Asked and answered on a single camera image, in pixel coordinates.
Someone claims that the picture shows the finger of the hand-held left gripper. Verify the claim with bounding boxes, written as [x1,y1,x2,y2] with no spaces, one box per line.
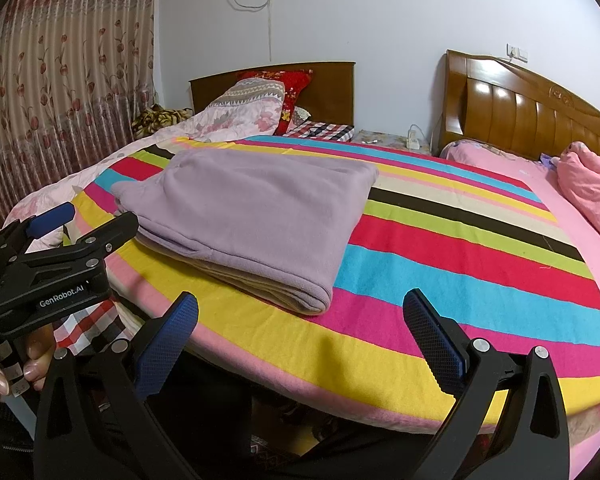
[62,211,141,267]
[0,202,77,262]

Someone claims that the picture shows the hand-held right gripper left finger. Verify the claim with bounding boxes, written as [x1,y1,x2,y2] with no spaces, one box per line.
[33,291,202,480]

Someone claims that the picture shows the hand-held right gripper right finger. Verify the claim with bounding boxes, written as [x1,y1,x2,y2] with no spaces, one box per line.
[402,287,572,480]

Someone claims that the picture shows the purple pants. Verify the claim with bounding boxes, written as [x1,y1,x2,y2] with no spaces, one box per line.
[110,148,380,317]

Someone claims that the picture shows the person's left hand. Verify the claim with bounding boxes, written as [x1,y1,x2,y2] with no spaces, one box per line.
[0,323,57,402]

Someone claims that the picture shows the colourful striped blanket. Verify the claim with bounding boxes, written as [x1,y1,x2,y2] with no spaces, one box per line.
[62,134,600,429]

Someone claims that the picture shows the brown yellow blanket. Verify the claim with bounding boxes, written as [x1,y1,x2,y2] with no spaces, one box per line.
[131,103,194,140]

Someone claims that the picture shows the floral pleated curtain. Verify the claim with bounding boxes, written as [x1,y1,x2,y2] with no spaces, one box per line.
[0,0,159,242]

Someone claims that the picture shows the pale pink floral quilt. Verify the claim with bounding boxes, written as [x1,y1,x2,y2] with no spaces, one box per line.
[2,80,287,242]

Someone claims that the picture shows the pink purple pillow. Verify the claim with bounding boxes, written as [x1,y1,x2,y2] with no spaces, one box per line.
[439,140,488,162]

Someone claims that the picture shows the patterned nightstand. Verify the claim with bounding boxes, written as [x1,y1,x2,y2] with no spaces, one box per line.
[352,129,434,157]

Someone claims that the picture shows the red embroidered pillow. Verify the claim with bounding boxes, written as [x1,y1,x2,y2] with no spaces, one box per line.
[237,70,314,136]

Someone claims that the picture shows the glossy padded wooden headboard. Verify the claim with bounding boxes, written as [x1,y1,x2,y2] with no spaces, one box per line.
[437,49,600,182]

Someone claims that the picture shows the dark wooden headboard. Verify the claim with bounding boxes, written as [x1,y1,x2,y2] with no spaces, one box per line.
[188,61,357,129]

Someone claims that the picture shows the white wall cable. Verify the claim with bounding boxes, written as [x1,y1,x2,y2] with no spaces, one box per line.
[228,0,274,59]

